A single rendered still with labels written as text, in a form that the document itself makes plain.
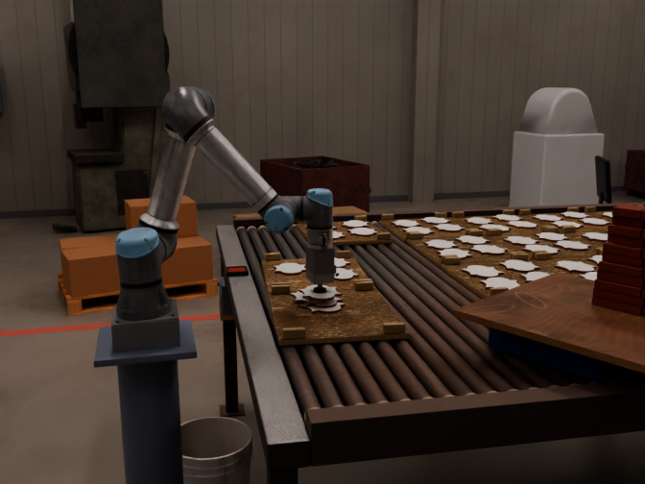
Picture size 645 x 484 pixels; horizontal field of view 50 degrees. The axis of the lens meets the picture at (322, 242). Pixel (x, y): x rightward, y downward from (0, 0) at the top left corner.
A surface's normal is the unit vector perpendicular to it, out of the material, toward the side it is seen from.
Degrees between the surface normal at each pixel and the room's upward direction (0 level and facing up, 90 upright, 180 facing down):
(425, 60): 90
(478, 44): 90
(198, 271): 90
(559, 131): 90
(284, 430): 0
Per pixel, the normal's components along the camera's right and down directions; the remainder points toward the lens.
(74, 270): 0.48, 0.20
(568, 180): 0.29, 0.22
